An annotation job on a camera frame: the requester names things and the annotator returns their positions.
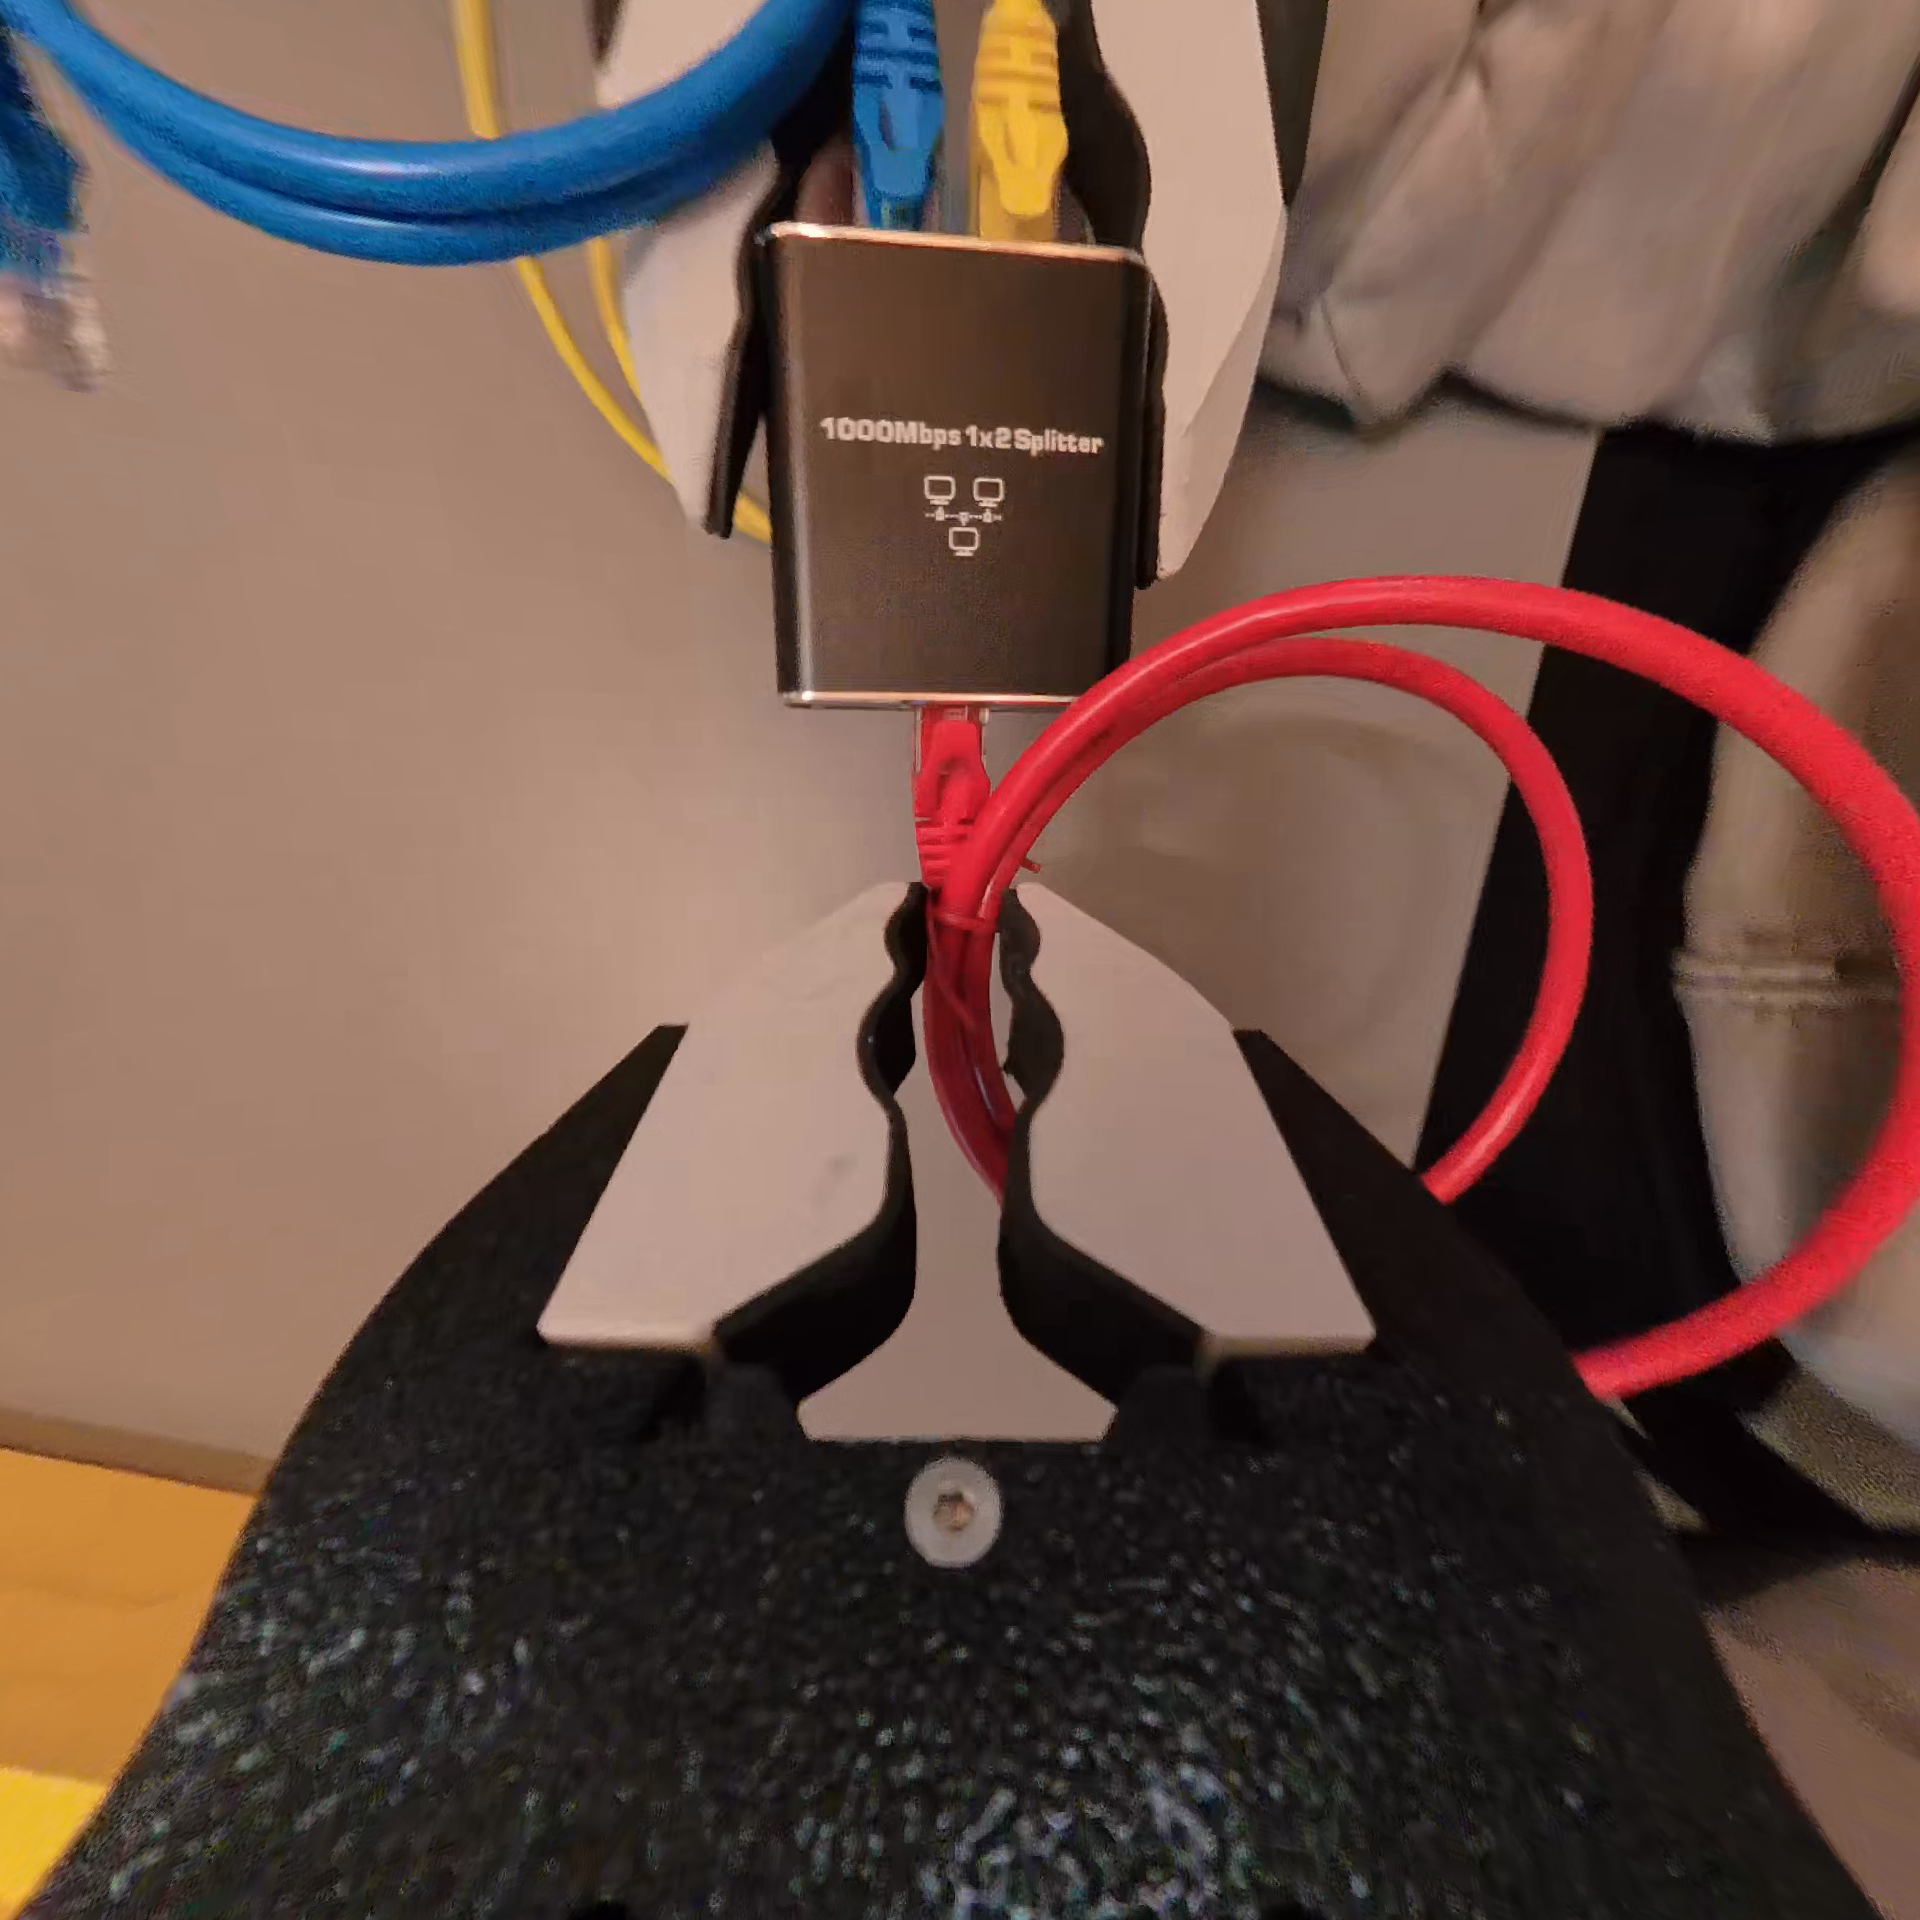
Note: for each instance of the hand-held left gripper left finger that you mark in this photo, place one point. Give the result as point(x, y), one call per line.
point(750, 1188)

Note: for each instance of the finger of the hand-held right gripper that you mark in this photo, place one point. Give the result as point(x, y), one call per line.
point(684, 345)
point(1216, 301)

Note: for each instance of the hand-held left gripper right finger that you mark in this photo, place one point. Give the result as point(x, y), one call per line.
point(1186, 1188)

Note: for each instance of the black ethernet splitter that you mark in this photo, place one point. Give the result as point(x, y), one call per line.
point(961, 632)

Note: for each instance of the person's grey zip hoodie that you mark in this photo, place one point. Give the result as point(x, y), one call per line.
point(1800, 1019)

